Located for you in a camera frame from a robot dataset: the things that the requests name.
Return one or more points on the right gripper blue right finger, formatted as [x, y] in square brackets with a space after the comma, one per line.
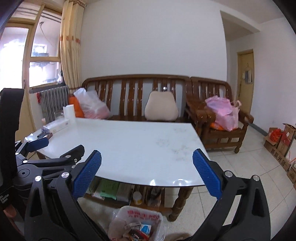
[210, 172]

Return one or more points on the clear glass cup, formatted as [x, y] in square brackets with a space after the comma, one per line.
[58, 115]

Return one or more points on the green cloth pack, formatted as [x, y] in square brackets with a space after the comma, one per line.
[108, 188]

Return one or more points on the white tissue box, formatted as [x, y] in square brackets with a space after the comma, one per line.
[56, 126]

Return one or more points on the white wrapped package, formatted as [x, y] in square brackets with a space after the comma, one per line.
[123, 192]

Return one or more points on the wooden armchair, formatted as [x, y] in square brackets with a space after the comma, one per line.
[201, 117]

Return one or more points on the white pink plastic bag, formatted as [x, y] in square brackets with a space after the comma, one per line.
[91, 105]

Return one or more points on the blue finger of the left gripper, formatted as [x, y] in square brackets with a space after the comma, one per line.
[74, 155]
[36, 145]

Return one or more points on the dark phone on table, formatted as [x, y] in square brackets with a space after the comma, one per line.
[44, 134]

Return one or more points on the wooden table leg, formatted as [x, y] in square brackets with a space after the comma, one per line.
[183, 194]

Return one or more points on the long wooden bench sofa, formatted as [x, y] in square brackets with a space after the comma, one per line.
[126, 95]

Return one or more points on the cardboard boxes on floor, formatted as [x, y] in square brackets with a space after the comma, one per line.
[279, 142]

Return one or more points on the grey radiator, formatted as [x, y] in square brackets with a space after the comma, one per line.
[53, 100]

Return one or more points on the wooden door with window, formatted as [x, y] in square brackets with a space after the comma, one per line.
[30, 57]

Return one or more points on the white blue medicine box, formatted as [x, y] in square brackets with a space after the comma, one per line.
[145, 229]

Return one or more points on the orange bag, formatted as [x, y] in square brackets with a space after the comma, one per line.
[78, 111]

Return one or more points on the white pill bottle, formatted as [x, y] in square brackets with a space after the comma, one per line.
[137, 198]

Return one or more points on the white paper roll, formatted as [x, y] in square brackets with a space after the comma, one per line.
[69, 113]

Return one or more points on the trash bin with white bag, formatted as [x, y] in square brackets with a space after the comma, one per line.
[129, 217]

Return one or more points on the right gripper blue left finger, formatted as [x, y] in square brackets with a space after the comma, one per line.
[84, 173]

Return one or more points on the beige curtain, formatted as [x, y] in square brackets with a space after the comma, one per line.
[70, 43]

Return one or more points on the red cigarette box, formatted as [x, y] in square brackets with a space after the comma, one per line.
[137, 235]

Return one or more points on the beige cushion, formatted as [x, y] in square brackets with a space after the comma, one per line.
[161, 106]

